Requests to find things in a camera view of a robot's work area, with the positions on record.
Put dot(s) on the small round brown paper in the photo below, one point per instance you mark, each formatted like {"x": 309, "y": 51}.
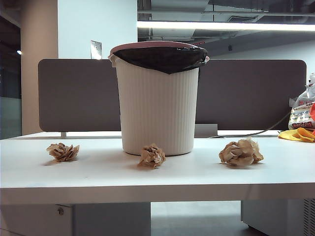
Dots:
{"x": 151, "y": 157}

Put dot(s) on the large brown paper ball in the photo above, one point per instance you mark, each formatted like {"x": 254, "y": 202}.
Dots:
{"x": 238, "y": 152}

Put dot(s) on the white ribbed trash can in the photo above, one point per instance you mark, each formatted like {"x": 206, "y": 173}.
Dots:
{"x": 157, "y": 110}

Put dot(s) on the black trash bag liner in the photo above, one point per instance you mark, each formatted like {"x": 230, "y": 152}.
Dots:
{"x": 160, "y": 59}

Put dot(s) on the grey desk divider panel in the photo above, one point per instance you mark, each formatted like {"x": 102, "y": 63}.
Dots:
{"x": 78, "y": 98}

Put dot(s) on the long ceiling light strip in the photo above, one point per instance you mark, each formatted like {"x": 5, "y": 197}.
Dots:
{"x": 221, "y": 25}

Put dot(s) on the white drawer cabinet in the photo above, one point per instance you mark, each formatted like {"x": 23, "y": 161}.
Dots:
{"x": 98, "y": 221}

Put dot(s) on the ceiling air vent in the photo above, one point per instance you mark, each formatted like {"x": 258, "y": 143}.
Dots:
{"x": 242, "y": 18}

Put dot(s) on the yellow cloth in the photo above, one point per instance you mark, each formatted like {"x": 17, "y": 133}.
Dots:
{"x": 290, "y": 135}

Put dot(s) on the round cabinet lock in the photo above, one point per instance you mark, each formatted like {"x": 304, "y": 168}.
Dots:
{"x": 60, "y": 211}

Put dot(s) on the printed clear plastic bag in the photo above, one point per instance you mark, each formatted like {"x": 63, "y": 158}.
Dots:
{"x": 301, "y": 115}

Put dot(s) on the white cabinet with vent grille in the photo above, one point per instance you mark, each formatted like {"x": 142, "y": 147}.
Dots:
{"x": 270, "y": 216}

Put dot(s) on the metal wall plate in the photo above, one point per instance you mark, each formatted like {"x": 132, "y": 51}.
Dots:
{"x": 96, "y": 49}

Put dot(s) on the white divider bracket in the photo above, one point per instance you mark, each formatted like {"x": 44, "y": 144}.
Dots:
{"x": 63, "y": 134}

